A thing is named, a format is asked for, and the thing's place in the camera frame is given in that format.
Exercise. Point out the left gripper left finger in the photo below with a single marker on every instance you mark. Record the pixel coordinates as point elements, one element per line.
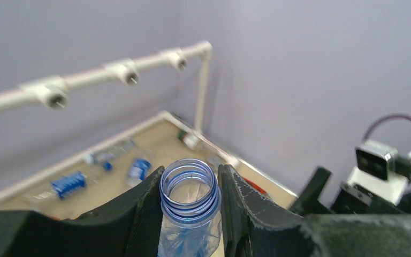
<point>128,225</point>

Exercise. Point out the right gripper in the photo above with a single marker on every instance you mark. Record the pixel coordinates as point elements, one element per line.
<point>350,200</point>

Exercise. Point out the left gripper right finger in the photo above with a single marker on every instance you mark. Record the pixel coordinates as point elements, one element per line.
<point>254,225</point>

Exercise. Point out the tall blue label water bottle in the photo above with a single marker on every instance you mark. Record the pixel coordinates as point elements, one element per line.
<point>190,202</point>

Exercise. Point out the Pepsi bottle blue cap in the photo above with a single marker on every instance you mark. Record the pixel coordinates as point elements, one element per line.
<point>140,167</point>

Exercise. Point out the clear crushed bottle back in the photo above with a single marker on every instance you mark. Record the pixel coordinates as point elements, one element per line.
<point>110,152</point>

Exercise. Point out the blue label bottle back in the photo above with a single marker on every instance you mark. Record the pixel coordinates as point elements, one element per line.
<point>65,186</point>

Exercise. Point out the small jar green lid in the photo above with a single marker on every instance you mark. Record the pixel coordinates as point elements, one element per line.
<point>190,140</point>

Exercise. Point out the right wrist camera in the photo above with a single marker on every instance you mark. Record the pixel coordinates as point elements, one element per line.
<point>381,170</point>

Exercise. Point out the white PVC pipe frame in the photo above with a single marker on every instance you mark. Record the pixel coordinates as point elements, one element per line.
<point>37,144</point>

